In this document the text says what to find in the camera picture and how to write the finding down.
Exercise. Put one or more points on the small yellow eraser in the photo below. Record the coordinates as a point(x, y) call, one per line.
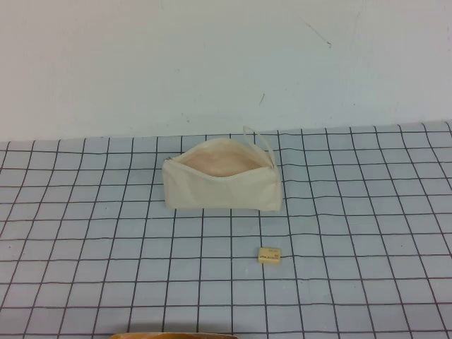
point(269, 256)

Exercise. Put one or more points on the cream fabric pencil case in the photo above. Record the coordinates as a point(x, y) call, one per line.
point(219, 192)

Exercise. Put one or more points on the orange-brown curved object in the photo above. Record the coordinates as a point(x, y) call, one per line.
point(169, 336)

